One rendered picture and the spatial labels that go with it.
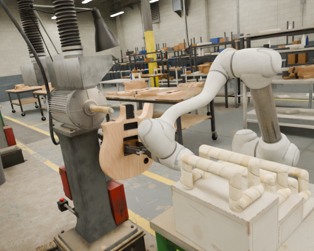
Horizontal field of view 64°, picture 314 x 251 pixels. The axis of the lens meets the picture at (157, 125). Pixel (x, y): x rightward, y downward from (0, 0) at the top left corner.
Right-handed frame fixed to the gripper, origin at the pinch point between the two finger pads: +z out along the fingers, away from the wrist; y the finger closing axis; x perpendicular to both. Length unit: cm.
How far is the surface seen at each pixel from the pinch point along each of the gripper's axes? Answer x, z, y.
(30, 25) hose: 70, 70, -22
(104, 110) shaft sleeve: 19.1, 9.9, -9.1
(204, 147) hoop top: 13, -60, -16
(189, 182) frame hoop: 4, -60, -23
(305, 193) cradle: -7, -79, 16
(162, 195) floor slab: -94, 87, 101
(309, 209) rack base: -11, -82, 12
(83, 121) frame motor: 11.5, 28.5, -12.1
